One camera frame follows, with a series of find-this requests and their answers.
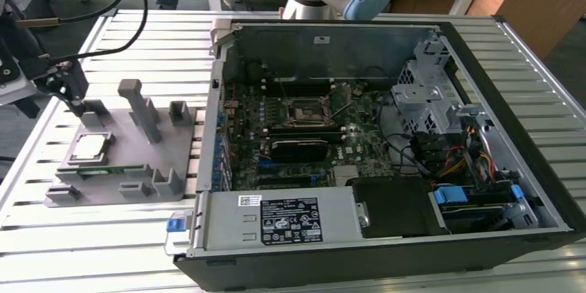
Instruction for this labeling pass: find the silver power supply unit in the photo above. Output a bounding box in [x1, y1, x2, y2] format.
[185, 186, 367, 259]

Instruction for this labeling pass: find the black expansion slot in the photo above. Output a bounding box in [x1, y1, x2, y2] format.
[257, 175, 316, 186]

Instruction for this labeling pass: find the metal drive cage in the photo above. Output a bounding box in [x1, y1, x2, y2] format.
[389, 40, 464, 136]

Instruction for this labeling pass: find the CPU socket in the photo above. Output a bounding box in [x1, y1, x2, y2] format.
[284, 96, 333, 126]

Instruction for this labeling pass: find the black mesh waste bin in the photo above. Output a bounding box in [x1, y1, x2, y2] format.
[28, 0, 60, 19]

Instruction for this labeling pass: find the blue disk carrier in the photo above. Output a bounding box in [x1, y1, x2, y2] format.
[431, 185, 468, 205]

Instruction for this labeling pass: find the black internal cable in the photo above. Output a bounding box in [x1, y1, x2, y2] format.
[381, 130, 435, 181]

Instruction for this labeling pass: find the coloured power wire bundle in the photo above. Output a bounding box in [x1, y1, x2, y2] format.
[432, 126, 500, 186]

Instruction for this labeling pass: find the silver drive bracket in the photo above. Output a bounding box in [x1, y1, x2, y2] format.
[450, 103, 542, 229]

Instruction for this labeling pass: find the grey case latch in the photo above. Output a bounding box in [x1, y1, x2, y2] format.
[208, 17, 235, 58]

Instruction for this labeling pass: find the wooden cabinet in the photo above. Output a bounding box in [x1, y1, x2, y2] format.
[466, 0, 586, 60]

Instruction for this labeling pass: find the black PC case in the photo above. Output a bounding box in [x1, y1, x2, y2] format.
[172, 14, 586, 293]

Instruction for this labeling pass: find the silver chipset heatsink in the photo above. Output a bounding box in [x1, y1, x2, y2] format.
[332, 165, 364, 186]

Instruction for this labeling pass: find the silver CPU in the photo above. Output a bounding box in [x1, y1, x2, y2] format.
[74, 134, 110, 162]

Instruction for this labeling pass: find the green RAM stick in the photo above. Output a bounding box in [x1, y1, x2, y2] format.
[76, 165, 148, 175]

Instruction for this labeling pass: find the grey parts rack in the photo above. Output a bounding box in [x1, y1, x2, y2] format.
[42, 78, 199, 209]

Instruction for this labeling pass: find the green motherboard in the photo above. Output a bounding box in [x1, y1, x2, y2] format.
[217, 78, 400, 193]

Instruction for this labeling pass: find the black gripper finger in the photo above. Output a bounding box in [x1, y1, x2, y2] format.
[33, 60, 89, 118]
[10, 95, 41, 120]

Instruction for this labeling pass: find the black graphics card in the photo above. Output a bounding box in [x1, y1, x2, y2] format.
[269, 138, 331, 165]

